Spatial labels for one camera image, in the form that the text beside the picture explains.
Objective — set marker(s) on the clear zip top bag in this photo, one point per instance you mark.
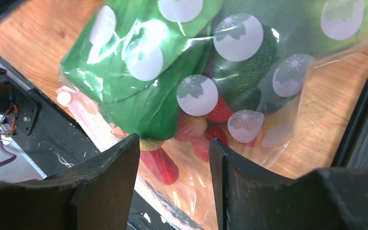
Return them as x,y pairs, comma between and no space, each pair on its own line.
237,34

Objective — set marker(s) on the pale green cabbage toy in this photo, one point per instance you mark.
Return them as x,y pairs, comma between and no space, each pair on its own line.
336,25

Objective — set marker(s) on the red chili toy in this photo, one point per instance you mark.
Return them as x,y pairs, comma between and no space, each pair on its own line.
158,162

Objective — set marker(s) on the green avocado toy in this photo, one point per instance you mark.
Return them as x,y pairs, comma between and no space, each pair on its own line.
247,85

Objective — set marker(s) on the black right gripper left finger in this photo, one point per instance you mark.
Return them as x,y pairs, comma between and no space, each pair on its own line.
95,194

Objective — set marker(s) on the green bok choy toy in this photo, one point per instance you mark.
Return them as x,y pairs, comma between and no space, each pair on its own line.
133,54

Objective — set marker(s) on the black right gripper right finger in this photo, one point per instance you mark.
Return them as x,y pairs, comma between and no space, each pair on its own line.
251,197

